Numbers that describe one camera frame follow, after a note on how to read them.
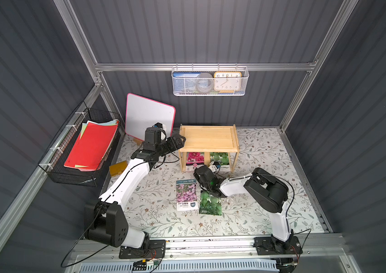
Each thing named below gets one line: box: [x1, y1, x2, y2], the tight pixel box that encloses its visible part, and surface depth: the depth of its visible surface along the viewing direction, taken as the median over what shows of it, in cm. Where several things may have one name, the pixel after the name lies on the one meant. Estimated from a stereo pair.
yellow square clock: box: [213, 71, 242, 94], surface depth 91 cm
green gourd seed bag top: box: [198, 190, 223, 216], surface depth 87 cm
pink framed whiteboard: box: [125, 92, 176, 142], surface depth 104 cm
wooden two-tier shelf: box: [178, 123, 241, 173], surface depth 90 cm
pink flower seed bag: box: [185, 151, 205, 172], surface depth 103 cm
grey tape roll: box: [195, 72, 215, 94], surface depth 90 cm
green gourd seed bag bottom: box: [209, 152, 231, 172], surface depth 104 cm
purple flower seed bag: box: [175, 178, 199, 212], surface depth 91 cm
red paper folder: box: [63, 119, 120, 172], surface depth 73 cm
